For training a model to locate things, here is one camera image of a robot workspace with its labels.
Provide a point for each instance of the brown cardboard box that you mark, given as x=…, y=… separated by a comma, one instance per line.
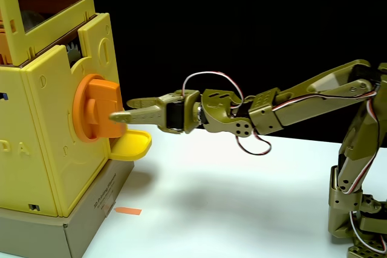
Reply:
x=90, y=218

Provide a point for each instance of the orange vending machine knob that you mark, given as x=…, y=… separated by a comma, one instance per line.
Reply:
x=99, y=98

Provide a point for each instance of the orange tape arrow marker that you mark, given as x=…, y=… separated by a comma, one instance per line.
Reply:
x=128, y=211

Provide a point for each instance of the yellow plastic vending machine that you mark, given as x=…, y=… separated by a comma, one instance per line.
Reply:
x=39, y=134

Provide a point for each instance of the white gear in machine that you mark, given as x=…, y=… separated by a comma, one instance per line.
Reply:
x=72, y=54

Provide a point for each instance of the yellow dispensing tray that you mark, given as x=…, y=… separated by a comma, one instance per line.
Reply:
x=130, y=147

